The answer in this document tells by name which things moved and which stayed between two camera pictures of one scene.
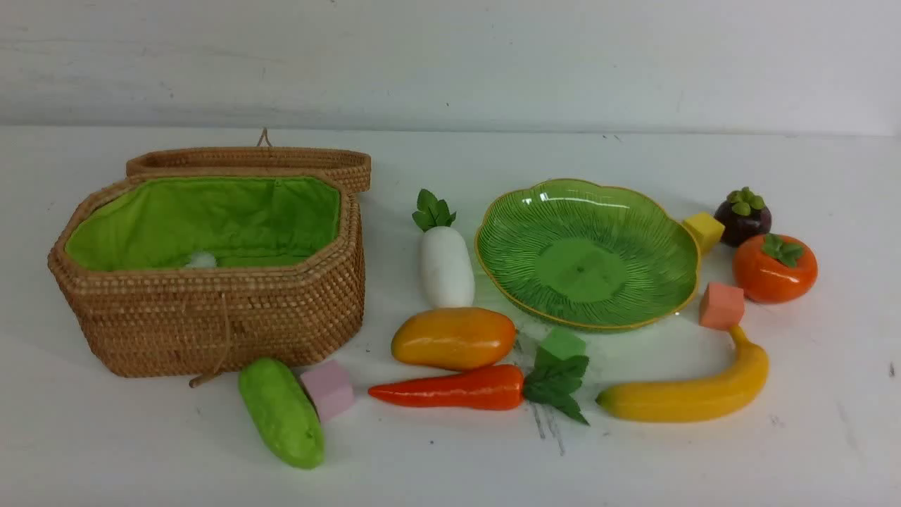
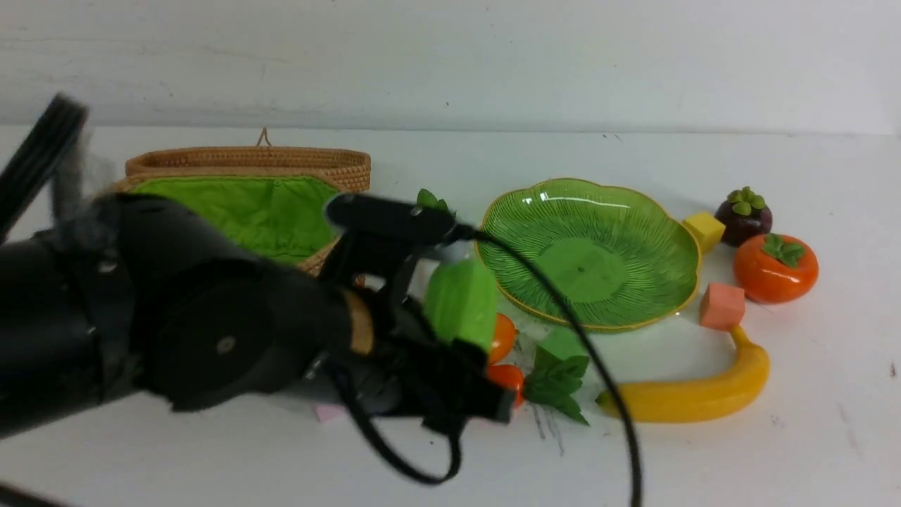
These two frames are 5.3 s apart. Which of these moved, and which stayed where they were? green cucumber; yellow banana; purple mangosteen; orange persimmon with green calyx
Moved: green cucumber
Stayed: yellow banana; purple mangosteen; orange persimmon with green calyx
